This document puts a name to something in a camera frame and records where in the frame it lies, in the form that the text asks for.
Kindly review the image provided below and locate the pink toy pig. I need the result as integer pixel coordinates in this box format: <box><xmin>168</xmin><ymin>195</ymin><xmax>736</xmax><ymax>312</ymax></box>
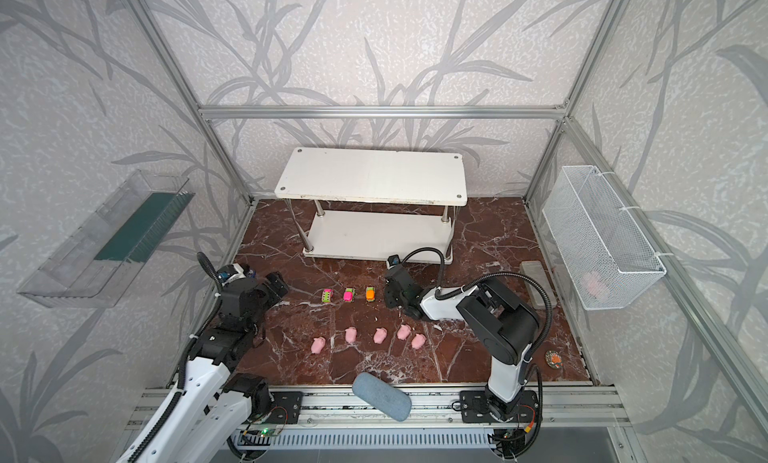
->
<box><xmin>411</xmin><ymin>334</ymin><xmax>427</xmax><ymax>350</ymax></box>
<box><xmin>373</xmin><ymin>328</ymin><xmax>388</xmax><ymax>345</ymax></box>
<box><xmin>344</xmin><ymin>326</ymin><xmax>358</xmax><ymax>344</ymax></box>
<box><xmin>396</xmin><ymin>324</ymin><xmax>412</xmax><ymax>341</ymax></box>
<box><xmin>310</xmin><ymin>337</ymin><xmax>326</xmax><ymax>354</ymax></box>

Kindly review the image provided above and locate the grey sponge block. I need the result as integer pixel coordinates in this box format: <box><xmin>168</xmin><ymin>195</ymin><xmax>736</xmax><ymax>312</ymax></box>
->
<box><xmin>519</xmin><ymin>260</ymin><xmax>556</xmax><ymax>311</ymax></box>

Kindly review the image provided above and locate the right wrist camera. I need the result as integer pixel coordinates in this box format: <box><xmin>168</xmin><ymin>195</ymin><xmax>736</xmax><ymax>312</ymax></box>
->
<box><xmin>386</xmin><ymin>254</ymin><xmax>402</xmax><ymax>269</ymax></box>

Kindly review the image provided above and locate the white two-tier shelf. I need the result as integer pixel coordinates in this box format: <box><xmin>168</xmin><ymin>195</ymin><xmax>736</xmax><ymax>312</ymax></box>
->
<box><xmin>275</xmin><ymin>148</ymin><xmax>468</xmax><ymax>264</ymax></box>

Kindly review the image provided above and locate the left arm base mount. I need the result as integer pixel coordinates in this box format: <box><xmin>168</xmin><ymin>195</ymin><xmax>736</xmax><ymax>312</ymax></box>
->
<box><xmin>247</xmin><ymin>391</ymin><xmax>304</xmax><ymax>425</ymax></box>

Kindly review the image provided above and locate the small round orange object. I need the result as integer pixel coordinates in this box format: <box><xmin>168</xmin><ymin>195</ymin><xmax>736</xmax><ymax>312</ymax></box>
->
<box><xmin>545</xmin><ymin>350</ymin><xmax>563</xmax><ymax>369</ymax></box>

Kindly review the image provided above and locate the white wire mesh basket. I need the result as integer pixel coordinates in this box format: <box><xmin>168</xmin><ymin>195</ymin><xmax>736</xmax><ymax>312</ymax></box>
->
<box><xmin>542</xmin><ymin>165</ymin><xmax>666</xmax><ymax>311</ymax></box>

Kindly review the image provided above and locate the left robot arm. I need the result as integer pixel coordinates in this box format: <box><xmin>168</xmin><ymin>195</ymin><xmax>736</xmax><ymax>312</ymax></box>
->
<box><xmin>118</xmin><ymin>272</ymin><xmax>289</xmax><ymax>462</ymax></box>

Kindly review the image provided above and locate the pink toy in basket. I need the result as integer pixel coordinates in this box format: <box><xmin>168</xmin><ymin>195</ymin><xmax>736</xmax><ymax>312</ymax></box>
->
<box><xmin>582</xmin><ymin>271</ymin><xmax>610</xmax><ymax>301</ymax></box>

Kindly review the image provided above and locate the clear plastic wall bin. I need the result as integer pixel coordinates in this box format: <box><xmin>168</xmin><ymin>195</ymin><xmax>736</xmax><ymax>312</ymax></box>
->
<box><xmin>18</xmin><ymin>170</ymin><xmax>195</xmax><ymax>308</ymax></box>

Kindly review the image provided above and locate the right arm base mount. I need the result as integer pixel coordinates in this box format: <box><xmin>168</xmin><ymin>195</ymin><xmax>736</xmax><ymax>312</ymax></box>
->
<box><xmin>451</xmin><ymin>390</ymin><xmax>540</xmax><ymax>425</ymax></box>

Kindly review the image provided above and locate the grey blue oval pad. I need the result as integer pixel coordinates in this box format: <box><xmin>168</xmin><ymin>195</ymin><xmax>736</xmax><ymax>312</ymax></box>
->
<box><xmin>352</xmin><ymin>373</ymin><xmax>412</xmax><ymax>422</ymax></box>

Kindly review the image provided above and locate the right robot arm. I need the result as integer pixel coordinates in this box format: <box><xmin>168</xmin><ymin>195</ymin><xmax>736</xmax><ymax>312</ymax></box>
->
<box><xmin>384</xmin><ymin>264</ymin><xmax>552</xmax><ymax>405</ymax></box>

